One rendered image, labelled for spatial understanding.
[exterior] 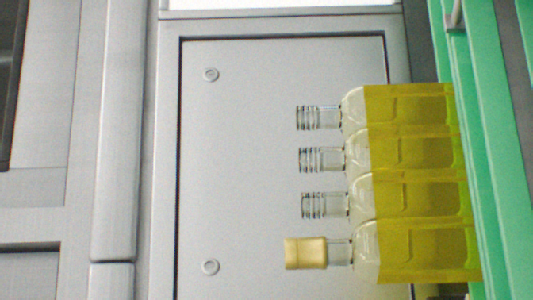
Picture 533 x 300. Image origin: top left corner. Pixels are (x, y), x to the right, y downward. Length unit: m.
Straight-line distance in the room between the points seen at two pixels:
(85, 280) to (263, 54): 0.39
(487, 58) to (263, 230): 0.35
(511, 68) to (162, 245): 0.46
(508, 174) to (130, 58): 0.60
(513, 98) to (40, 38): 0.72
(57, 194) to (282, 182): 0.29
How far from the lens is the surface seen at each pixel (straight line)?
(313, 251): 1.08
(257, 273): 1.23
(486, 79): 1.07
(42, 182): 1.37
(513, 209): 0.99
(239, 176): 1.29
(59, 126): 1.41
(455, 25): 1.22
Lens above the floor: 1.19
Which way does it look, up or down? 1 degrees down
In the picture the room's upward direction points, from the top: 92 degrees counter-clockwise
